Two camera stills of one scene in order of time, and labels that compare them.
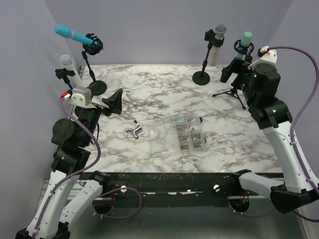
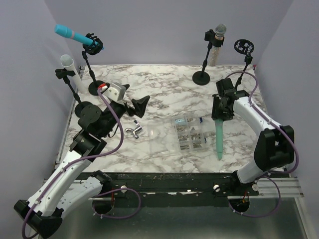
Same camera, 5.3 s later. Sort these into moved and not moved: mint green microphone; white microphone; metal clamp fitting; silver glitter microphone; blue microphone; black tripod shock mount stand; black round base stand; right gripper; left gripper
Moved: mint green microphone; left gripper; right gripper
Not moved: black tripod shock mount stand; silver glitter microphone; metal clamp fitting; blue microphone; black round base stand; white microphone
